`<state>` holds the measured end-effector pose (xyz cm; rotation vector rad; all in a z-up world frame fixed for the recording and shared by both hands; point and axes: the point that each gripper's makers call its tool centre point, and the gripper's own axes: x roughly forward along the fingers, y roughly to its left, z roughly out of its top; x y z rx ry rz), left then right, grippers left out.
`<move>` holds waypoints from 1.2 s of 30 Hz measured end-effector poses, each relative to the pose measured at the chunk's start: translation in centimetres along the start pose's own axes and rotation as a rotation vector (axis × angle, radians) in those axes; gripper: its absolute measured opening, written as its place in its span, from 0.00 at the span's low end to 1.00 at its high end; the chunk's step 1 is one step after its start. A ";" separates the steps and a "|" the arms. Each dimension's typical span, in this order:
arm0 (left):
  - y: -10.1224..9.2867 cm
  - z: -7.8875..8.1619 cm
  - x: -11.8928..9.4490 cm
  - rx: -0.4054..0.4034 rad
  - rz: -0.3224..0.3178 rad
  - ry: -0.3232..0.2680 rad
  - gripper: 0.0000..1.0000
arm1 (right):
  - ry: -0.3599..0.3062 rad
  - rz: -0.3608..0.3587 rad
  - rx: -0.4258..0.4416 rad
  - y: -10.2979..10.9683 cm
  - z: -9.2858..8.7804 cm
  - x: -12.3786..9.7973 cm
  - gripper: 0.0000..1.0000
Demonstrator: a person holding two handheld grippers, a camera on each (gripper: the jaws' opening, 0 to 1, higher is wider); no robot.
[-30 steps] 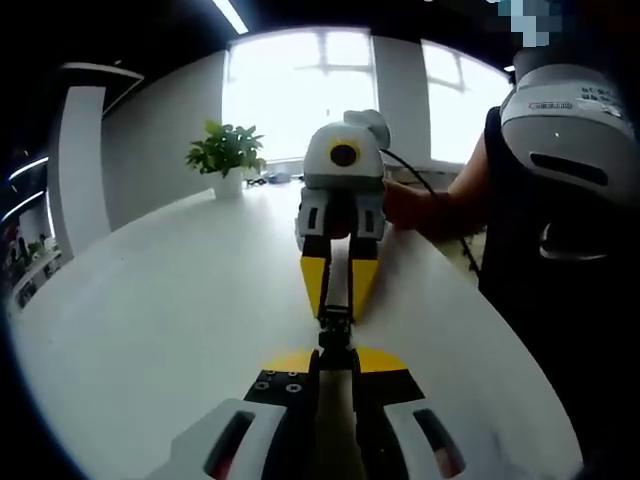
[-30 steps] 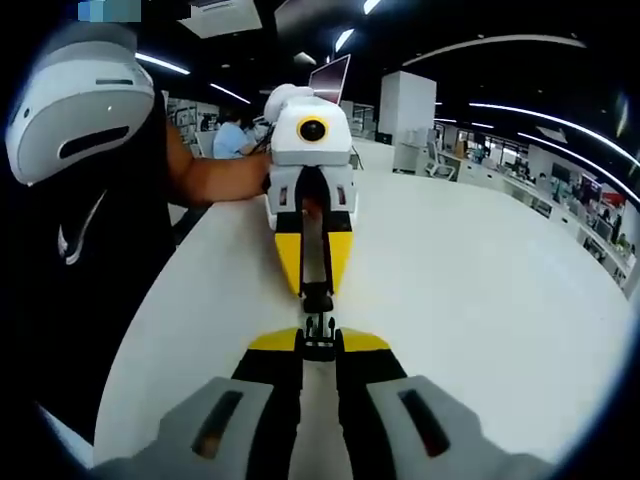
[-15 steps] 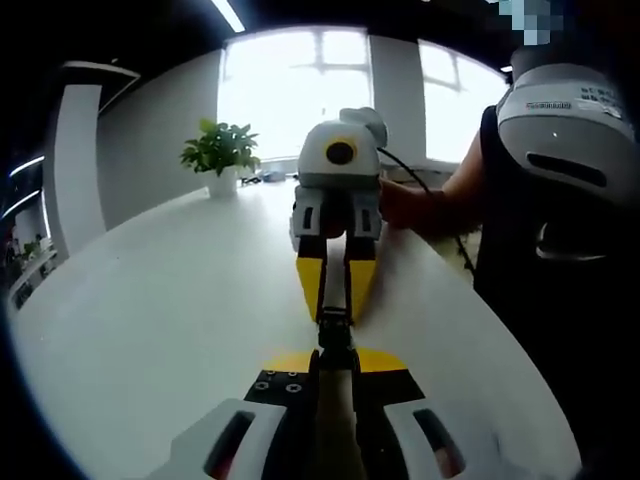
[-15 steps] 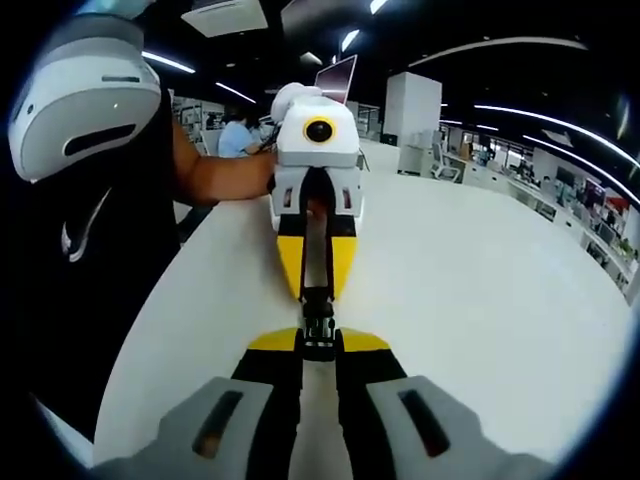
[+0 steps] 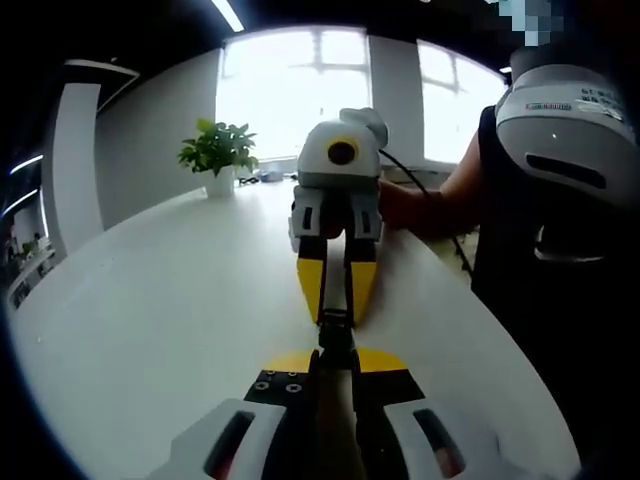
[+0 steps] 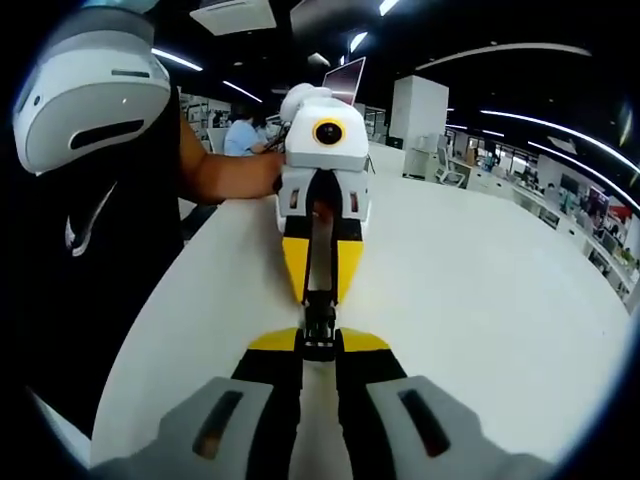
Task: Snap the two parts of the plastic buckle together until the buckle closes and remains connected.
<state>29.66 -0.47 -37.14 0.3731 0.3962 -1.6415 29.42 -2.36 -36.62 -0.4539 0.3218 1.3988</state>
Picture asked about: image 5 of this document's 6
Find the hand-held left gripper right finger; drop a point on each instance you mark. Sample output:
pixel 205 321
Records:
pixel 415 435

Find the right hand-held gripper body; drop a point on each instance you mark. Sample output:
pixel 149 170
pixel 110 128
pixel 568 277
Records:
pixel 340 150

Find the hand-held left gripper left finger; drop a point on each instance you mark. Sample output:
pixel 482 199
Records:
pixel 235 435

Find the black plastic buckle part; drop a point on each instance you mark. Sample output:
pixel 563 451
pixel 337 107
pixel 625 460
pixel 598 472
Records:
pixel 334 350
pixel 335 320

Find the person's right hand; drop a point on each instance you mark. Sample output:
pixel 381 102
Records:
pixel 405 205

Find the blue and dark desk clutter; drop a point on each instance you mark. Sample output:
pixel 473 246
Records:
pixel 265 175

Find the green leafy plant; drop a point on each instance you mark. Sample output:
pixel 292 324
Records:
pixel 220 145

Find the white plant pot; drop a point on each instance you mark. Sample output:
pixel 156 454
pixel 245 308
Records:
pixel 220 182

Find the person's black shirt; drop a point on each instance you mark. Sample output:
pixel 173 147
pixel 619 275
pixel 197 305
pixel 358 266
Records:
pixel 525 325

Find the long ceiling light strip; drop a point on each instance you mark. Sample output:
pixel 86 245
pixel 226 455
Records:
pixel 227 14

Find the white grey chest device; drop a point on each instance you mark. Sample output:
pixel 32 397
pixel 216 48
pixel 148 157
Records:
pixel 560 135

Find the white office desk row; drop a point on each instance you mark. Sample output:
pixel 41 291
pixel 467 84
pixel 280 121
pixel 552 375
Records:
pixel 30 272

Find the small distant green plant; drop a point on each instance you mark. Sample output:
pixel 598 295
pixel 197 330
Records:
pixel 30 247

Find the curved ceiling light strip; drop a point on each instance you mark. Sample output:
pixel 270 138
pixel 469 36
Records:
pixel 25 164
pixel 20 201

